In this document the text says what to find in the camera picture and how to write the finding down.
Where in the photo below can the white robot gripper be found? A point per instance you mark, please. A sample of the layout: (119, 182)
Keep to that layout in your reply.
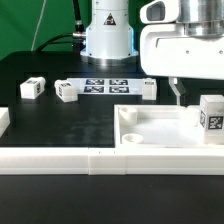
(183, 38)

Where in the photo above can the white square tabletop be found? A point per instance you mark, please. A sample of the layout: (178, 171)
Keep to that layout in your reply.
(159, 126)

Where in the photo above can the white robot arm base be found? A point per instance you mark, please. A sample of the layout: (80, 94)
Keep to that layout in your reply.
(109, 37)

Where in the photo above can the white left fence piece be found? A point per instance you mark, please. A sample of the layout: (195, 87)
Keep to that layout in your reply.
(4, 119)

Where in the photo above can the white front fence bar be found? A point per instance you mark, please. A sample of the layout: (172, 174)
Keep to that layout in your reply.
(111, 161)

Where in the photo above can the white marker tag sheet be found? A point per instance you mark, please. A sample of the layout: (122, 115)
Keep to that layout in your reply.
(107, 86)

